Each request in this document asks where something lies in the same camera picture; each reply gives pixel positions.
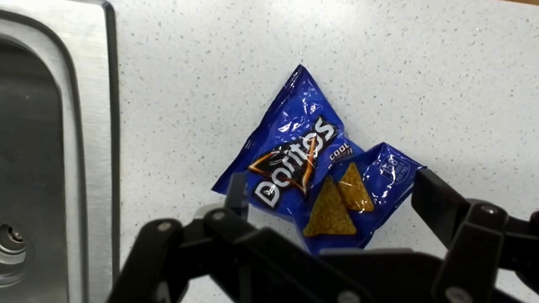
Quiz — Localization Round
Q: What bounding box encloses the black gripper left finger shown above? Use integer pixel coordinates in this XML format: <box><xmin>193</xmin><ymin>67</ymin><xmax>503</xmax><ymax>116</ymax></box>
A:
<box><xmin>105</xmin><ymin>173</ymin><xmax>360</xmax><ymax>303</ymax></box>

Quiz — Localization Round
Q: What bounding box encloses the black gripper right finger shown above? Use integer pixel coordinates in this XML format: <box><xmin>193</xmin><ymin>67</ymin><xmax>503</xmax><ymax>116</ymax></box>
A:
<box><xmin>410</xmin><ymin>168</ymin><xmax>539</xmax><ymax>303</ymax></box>

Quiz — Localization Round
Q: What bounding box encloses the blue Doritos chip packet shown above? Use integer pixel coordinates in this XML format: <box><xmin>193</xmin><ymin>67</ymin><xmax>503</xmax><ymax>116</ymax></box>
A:
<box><xmin>213</xmin><ymin>65</ymin><xmax>420</xmax><ymax>254</ymax></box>

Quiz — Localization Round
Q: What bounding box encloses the stainless steel double sink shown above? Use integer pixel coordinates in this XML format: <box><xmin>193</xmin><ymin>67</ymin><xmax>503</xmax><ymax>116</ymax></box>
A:
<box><xmin>0</xmin><ymin>0</ymin><xmax>119</xmax><ymax>303</ymax></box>

